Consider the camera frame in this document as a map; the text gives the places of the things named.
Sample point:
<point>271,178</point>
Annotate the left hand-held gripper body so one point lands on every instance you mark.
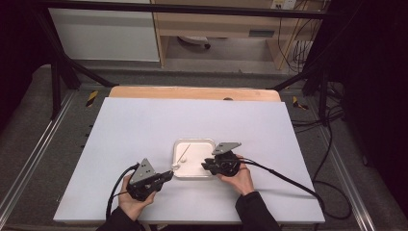
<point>144,179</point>

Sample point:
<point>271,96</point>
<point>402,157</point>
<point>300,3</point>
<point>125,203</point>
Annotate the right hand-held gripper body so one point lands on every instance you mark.
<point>226,163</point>

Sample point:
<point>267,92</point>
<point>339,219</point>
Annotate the white cotton ball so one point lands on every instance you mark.
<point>175,166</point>

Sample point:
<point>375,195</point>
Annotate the white square tray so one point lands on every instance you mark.
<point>195,166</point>

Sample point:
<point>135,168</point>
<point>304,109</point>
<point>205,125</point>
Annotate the person's right hand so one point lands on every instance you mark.
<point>242,181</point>

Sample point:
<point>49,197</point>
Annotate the person's left hand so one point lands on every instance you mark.
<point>130,205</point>

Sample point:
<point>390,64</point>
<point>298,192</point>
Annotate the thin wooden stick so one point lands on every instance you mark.
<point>185,152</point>

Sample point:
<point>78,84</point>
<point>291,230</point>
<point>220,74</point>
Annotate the yellow black tape marker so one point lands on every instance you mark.
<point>299,103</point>
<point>91,98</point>

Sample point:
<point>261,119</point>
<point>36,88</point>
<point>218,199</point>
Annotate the black metal stand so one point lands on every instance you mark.
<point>59,73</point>
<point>316,83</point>

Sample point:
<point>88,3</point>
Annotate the white chair base with caster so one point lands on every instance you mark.
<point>194,40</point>

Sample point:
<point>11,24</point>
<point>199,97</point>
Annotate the light wooden desk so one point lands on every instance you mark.
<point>221,22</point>

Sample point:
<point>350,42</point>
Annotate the white cabinet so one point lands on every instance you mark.
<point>106,35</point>

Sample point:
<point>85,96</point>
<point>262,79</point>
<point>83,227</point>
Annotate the black metal crossbar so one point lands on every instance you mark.
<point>192,9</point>

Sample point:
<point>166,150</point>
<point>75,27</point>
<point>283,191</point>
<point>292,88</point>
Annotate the white power strip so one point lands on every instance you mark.
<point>284,4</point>

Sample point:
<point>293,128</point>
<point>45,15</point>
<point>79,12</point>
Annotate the aluminium rail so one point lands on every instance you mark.
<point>35,154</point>
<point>349,179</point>

